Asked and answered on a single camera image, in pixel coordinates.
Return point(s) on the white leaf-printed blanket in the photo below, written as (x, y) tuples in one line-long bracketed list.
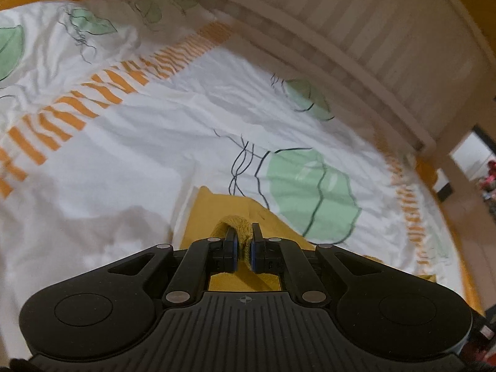
[(155, 143)]

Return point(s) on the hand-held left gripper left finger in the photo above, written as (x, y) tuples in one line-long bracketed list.
[(233, 251)]

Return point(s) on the yellow knit sweater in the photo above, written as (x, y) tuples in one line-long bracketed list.
[(228, 211)]

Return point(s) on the black bed bracket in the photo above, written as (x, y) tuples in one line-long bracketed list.
[(442, 190)]

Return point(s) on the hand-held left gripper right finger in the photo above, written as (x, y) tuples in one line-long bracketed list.
[(254, 255)]

